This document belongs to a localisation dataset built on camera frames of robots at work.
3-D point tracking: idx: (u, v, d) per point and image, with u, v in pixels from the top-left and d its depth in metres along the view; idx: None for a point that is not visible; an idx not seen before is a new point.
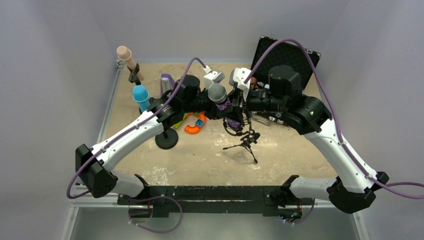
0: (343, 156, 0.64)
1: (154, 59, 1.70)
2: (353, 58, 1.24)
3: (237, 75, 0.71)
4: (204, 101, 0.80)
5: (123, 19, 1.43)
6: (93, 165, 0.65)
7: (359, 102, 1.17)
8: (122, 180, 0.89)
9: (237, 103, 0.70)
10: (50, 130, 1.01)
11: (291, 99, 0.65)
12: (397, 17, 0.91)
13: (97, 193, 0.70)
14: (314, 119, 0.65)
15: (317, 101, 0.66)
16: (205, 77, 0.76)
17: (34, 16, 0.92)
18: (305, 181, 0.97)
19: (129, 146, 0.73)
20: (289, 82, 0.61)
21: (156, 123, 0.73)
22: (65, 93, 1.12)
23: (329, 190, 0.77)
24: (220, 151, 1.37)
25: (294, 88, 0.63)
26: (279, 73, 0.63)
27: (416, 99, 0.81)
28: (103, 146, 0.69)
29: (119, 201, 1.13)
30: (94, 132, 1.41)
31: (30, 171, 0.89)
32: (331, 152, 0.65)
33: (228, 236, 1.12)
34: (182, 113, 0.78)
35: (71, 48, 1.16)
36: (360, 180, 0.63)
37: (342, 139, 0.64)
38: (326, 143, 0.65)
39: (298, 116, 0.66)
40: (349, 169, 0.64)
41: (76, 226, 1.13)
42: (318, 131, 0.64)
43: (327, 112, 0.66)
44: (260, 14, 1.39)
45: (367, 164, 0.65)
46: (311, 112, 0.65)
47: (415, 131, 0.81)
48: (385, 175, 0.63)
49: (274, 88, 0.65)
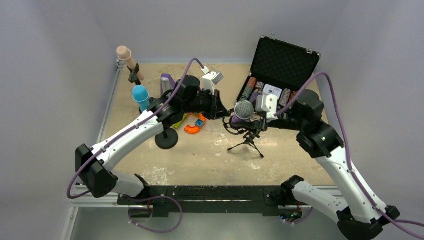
0: (352, 185, 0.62)
1: (154, 59, 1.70)
2: (353, 58, 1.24)
3: (264, 105, 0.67)
4: (203, 103, 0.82)
5: (123, 19, 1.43)
6: (93, 165, 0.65)
7: (359, 102, 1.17)
8: (122, 180, 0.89)
9: (260, 125, 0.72)
10: (50, 130, 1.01)
11: (309, 124, 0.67)
12: (397, 16, 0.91)
13: (98, 193, 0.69)
14: (325, 145, 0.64)
15: (331, 129, 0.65)
16: (204, 77, 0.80)
17: (34, 15, 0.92)
18: (313, 192, 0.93)
19: (129, 146, 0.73)
20: (312, 109, 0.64)
21: (157, 123, 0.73)
22: (65, 93, 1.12)
23: (340, 216, 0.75)
24: (221, 151, 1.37)
25: (315, 115, 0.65)
26: (306, 98, 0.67)
27: (416, 99, 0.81)
28: (103, 146, 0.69)
29: (120, 201, 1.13)
30: (94, 132, 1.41)
31: (30, 171, 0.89)
32: (340, 179, 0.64)
33: (227, 236, 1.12)
34: (182, 113, 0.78)
35: (71, 48, 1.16)
36: (368, 211, 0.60)
37: (351, 167, 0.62)
38: (335, 170, 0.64)
39: (311, 140, 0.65)
40: (358, 197, 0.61)
41: (76, 226, 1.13)
42: (328, 156, 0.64)
43: (339, 139, 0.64)
44: (259, 14, 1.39)
45: (376, 194, 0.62)
46: (322, 138, 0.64)
47: (415, 130, 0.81)
48: (395, 209, 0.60)
49: (296, 110, 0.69)
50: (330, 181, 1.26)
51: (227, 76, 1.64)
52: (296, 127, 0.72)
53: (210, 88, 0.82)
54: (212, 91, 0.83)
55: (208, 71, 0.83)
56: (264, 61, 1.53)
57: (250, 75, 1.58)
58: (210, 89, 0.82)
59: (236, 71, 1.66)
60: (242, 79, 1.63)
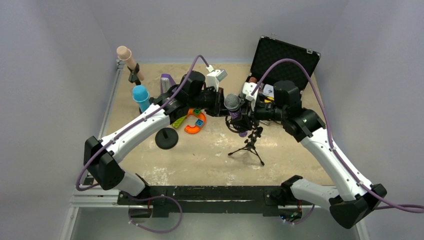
0: (335, 162, 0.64)
1: (154, 59, 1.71)
2: (352, 58, 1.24)
3: (246, 89, 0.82)
4: (207, 99, 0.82)
5: (123, 18, 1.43)
6: (103, 155, 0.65)
7: (358, 102, 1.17)
8: (128, 175, 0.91)
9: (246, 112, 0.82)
10: (50, 130, 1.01)
11: (289, 108, 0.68)
12: (397, 15, 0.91)
13: (106, 185, 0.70)
14: (307, 126, 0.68)
15: (313, 114, 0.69)
16: (209, 75, 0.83)
17: (34, 16, 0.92)
18: (308, 185, 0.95)
19: (138, 138, 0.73)
20: (287, 94, 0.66)
21: (164, 116, 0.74)
22: (66, 94, 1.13)
23: (332, 202, 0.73)
24: (221, 151, 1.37)
25: (293, 98, 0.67)
26: (282, 84, 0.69)
27: (415, 100, 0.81)
28: (112, 138, 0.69)
29: (120, 201, 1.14)
30: (94, 132, 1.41)
31: (30, 172, 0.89)
32: (323, 157, 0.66)
33: (228, 236, 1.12)
34: (187, 108, 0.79)
35: (71, 48, 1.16)
36: (351, 187, 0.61)
37: (333, 145, 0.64)
38: (317, 148, 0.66)
39: (294, 123, 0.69)
40: (340, 174, 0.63)
41: (75, 226, 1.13)
42: (310, 136, 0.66)
43: (321, 121, 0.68)
44: (259, 14, 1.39)
45: (360, 172, 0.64)
46: (304, 120, 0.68)
47: (415, 131, 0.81)
48: (381, 187, 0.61)
49: (276, 97, 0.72)
50: (330, 181, 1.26)
51: (228, 77, 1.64)
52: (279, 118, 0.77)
53: (214, 86, 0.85)
54: (216, 89, 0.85)
55: (212, 69, 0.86)
56: (264, 61, 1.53)
57: (250, 75, 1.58)
58: (214, 87, 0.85)
59: (236, 71, 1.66)
60: (243, 79, 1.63)
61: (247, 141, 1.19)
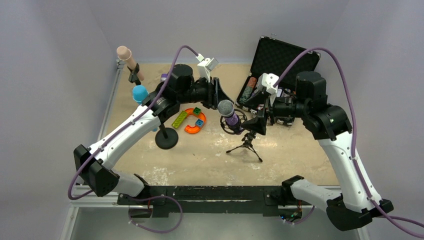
0: (351, 172, 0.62)
1: (154, 59, 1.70)
2: (352, 58, 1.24)
3: (265, 81, 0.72)
4: (199, 91, 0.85)
5: (123, 18, 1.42)
6: (92, 164, 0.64)
7: (358, 102, 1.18)
8: (124, 178, 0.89)
9: (261, 115, 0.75)
10: (50, 130, 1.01)
11: (312, 102, 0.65)
12: (397, 16, 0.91)
13: (101, 192, 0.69)
14: (332, 127, 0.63)
15: (341, 111, 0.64)
16: (199, 65, 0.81)
17: (34, 15, 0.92)
18: (308, 186, 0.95)
19: (127, 142, 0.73)
20: (313, 85, 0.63)
21: (152, 117, 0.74)
22: (65, 94, 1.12)
23: (330, 202, 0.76)
24: (221, 151, 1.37)
25: (318, 92, 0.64)
26: (307, 75, 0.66)
27: (417, 100, 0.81)
28: (100, 145, 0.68)
29: (120, 201, 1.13)
30: (94, 132, 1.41)
31: (29, 172, 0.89)
32: (340, 164, 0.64)
33: (228, 236, 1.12)
34: (178, 105, 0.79)
35: (71, 48, 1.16)
36: (362, 200, 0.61)
37: (354, 155, 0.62)
38: (336, 153, 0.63)
39: (318, 120, 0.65)
40: (353, 186, 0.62)
41: (75, 226, 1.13)
42: (332, 139, 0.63)
43: (348, 124, 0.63)
44: (259, 15, 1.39)
45: (373, 186, 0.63)
46: (331, 119, 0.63)
47: (415, 131, 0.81)
48: (389, 203, 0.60)
49: (300, 90, 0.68)
50: (330, 181, 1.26)
51: (228, 76, 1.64)
52: (300, 115, 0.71)
53: (206, 76, 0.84)
54: (207, 79, 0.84)
55: (202, 58, 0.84)
56: (264, 61, 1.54)
57: (250, 75, 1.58)
58: (205, 77, 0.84)
59: (236, 71, 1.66)
60: (243, 79, 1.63)
61: (244, 140, 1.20)
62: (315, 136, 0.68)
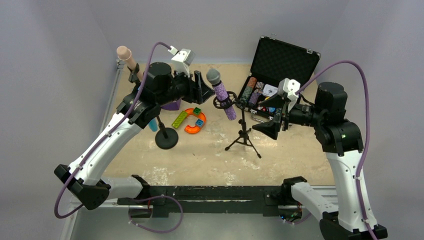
0: (351, 191, 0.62)
1: (153, 59, 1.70)
2: (352, 58, 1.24)
3: (286, 86, 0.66)
4: (180, 87, 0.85)
5: (123, 18, 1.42)
6: (73, 185, 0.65)
7: (357, 103, 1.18)
8: (116, 186, 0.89)
9: (278, 120, 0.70)
10: (50, 130, 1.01)
11: (328, 114, 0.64)
12: (397, 16, 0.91)
13: (92, 206, 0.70)
14: (342, 143, 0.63)
15: (355, 128, 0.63)
16: (175, 60, 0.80)
17: (34, 16, 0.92)
18: (308, 190, 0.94)
19: (107, 156, 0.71)
20: (332, 97, 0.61)
21: (128, 126, 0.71)
22: (65, 94, 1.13)
23: (325, 215, 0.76)
24: (221, 151, 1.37)
25: (337, 105, 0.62)
26: (331, 87, 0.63)
27: (415, 101, 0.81)
28: (79, 164, 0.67)
29: (120, 201, 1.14)
30: (94, 133, 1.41)
31: (29, 172, 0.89)
32: (341, 180, 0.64)
33: (228, 236, 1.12)
34: (157, 107, 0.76)
35: (71, 48, 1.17)
36: (355, 220, 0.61)
37: (358, 175, 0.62)
38: (340, 170, 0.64)
39: (330, 133, 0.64)
40: (350, 204, 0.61)
41: (76, 225, 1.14)
42: (340, 155, 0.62)
43: (360, 143, 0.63)
44: (258, 15, 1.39)
45: (371, 210, 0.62)
46: (343, 134, 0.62)
47: (413, 131, 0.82)
48: (384, 230, 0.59)
49: (319, 99, 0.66)
50: (330, 181, 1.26)
51: (228, 77, 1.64)
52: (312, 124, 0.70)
53: (185, 70, 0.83)
54: (186, 73, 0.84)
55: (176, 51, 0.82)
56: (264, 61, 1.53)
57: (250, 75, 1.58)
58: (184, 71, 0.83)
59: (236, 71, 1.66)
60: (243, 79, 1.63)
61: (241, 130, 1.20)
62: (323, 147, 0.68)
